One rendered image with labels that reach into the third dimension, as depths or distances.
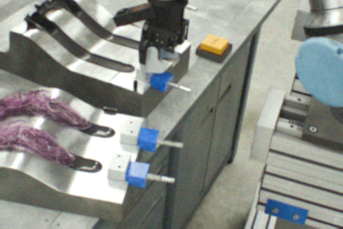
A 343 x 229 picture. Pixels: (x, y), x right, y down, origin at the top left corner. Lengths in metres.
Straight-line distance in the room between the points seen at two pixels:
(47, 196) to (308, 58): 0.57
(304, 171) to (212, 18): 0.79
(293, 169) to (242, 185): 1.25
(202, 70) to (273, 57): 1.65
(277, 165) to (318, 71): 0.31
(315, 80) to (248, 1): 1.06
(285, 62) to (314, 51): 2.28
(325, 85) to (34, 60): 0.79
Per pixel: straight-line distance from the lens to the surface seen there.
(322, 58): 0.89
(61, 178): 1.16
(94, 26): 1.55
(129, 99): 1.35
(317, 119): 1.09
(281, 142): 1.13
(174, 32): 1.24
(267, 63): 3.13
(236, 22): 1.82
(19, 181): 1.16
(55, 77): 1.45
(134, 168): 1.17
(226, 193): 2.36
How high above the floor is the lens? 1.69
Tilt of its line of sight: 38 degrees down
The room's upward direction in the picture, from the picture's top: 5 degrees clockwise
